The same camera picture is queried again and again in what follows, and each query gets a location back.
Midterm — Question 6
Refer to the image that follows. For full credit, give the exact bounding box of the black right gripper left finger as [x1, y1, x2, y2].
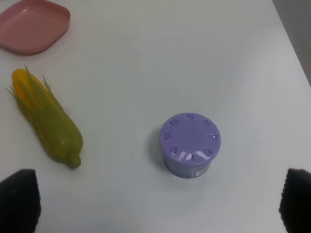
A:
[0, 169, 41, 233]

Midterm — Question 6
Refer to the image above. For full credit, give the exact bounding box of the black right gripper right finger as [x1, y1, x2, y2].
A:
[279, 168, 311, 233]

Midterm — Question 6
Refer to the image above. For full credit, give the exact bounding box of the pink square plate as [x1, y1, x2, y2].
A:
[0, 0, 71, 55]

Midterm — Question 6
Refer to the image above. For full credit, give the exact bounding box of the purple lidded jar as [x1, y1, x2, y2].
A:
[159, 113, 221, 179]

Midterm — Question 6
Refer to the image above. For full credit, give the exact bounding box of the toy corn cob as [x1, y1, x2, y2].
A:
[8, 67, 83, 169]

